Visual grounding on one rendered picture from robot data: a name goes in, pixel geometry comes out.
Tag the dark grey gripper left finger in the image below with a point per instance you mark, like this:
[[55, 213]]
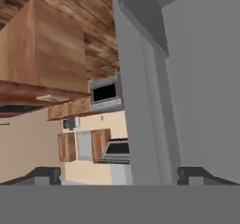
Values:
[[47, 174]]

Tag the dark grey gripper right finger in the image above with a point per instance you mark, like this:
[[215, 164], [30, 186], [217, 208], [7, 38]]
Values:
[[187, 174]]

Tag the grey fridge door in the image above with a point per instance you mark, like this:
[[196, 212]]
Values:
[[206, 87]]

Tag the grey fridge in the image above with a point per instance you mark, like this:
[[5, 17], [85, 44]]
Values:
[[134, 87]]

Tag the grey small countertop appliance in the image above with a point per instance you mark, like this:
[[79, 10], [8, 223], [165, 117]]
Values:
[[70, 123]]

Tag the grey range hood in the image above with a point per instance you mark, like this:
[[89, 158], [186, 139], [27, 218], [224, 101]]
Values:
[[117, 152]]

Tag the silver oven with black window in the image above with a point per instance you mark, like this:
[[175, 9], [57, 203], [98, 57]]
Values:
[[106, 92]]

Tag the wooden kitchen island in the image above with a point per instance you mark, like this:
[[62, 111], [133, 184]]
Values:
[[47, 52]]

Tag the wooden wall cupboard run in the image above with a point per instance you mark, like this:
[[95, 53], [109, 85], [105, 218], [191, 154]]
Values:
[[67, 146]]

